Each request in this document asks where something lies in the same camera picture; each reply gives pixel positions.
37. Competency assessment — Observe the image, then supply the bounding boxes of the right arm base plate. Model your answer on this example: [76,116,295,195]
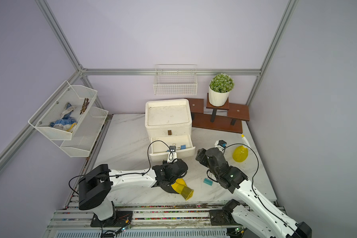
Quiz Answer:
[209,199,246,226]

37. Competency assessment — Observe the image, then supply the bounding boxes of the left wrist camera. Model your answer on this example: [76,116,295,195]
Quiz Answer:
[167,145,177,163]

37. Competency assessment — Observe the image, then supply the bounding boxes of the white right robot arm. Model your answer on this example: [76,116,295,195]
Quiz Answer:
[196,148,312,238]

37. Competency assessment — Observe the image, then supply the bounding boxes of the white mesh bin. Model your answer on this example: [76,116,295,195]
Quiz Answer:
[28,81,97,140]
[60,107,108,157]

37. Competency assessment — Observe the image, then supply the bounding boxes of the yellow spray bottle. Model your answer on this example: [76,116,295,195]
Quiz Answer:
[232,134,250,163]

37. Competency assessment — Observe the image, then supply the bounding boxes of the white mesh lower bin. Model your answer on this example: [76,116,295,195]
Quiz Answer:
[60,107,108,157]

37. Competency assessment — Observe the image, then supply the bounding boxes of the green plant in white pot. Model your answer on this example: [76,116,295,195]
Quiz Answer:
[209,73,235,107]

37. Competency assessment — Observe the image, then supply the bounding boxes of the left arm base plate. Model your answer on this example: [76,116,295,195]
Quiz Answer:
[90,211,133,228]

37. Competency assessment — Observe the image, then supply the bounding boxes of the teal binder clip right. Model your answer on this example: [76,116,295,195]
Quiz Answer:
[203,178,213,186]

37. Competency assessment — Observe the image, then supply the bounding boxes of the white wire wall basket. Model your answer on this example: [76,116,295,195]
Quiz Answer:
[153,64,198,96]

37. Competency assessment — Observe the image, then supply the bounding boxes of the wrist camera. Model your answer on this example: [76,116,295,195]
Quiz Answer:
[215,140,227,151]
[167,145,177,163]

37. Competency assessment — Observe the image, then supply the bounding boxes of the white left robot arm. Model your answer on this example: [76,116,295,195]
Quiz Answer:
[78,159,194,221]

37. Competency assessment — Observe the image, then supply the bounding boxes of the brown wooden clothespins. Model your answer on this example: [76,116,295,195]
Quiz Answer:
[80,98,90,115]

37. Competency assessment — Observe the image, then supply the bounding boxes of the yellow black work glove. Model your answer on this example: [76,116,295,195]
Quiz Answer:
[162,178,194,200]

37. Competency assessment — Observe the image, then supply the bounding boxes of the white plastic drawer cabinet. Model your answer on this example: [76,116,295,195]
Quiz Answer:
[145,99,195,161]

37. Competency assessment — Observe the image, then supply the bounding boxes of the blue white cloth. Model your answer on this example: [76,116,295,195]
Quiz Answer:
[49,102,77,132]

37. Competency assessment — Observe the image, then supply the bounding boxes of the white mesh upper bin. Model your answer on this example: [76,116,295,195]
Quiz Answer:
[28,81,97,140]

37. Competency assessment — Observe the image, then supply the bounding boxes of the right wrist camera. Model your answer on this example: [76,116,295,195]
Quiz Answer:
[215,140,227,151]

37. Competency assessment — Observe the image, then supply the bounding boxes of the brown wooden step shelf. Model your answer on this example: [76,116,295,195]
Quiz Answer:
[188,95,250,134]

